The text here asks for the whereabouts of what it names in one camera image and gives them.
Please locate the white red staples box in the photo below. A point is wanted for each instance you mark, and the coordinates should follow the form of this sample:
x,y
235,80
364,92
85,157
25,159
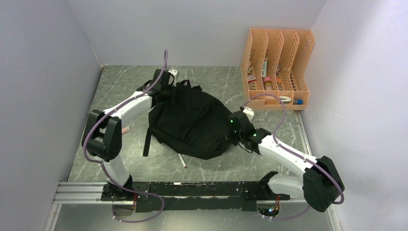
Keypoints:
x,y
251,78

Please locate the tall white green box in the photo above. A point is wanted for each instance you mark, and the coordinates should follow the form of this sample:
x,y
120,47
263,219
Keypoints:
x,y
264,68

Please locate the orange plastic desk organizer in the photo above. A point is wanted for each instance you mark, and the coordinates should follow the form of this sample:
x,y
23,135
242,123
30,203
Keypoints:
x,y
288,52

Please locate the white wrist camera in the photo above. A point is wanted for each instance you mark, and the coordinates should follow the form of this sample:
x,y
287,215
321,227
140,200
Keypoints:
x,y
249,113
174,73

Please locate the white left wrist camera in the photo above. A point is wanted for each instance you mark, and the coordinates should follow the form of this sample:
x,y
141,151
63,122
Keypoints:
x,y
174,73

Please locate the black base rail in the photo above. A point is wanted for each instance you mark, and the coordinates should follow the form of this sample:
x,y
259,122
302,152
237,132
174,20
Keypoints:
x,y
153,196

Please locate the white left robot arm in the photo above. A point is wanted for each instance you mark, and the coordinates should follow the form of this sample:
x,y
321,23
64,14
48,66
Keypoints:
x,y
102,138

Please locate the pink yellow highlighter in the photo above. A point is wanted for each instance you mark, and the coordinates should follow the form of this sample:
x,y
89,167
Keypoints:
x,y
126,130

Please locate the white stapler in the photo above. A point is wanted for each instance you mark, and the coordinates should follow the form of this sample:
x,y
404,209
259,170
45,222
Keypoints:
x,y
286,99

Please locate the pink bottle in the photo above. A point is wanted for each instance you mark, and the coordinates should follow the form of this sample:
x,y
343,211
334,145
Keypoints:
x,y
267,83

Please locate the grey blue sharpener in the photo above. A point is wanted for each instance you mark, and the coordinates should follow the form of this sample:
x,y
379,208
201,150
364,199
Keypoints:
x,y
298,102

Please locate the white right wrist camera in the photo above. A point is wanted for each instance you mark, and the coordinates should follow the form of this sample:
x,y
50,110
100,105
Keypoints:
x,y
249,113

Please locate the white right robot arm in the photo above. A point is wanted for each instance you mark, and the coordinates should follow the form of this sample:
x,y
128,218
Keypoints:
x,y
316,179

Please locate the black student backpack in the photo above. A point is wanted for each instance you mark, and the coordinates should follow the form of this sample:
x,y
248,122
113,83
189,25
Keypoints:
x,y
190,121

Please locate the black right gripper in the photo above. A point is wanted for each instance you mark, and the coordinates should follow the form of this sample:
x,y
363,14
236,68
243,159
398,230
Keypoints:
x,y
229,135

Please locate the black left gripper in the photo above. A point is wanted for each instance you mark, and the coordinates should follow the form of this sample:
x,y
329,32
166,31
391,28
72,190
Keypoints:
x,y
173,89

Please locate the red white pen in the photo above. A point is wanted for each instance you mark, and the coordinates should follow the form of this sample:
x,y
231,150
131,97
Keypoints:
x,y
182,160

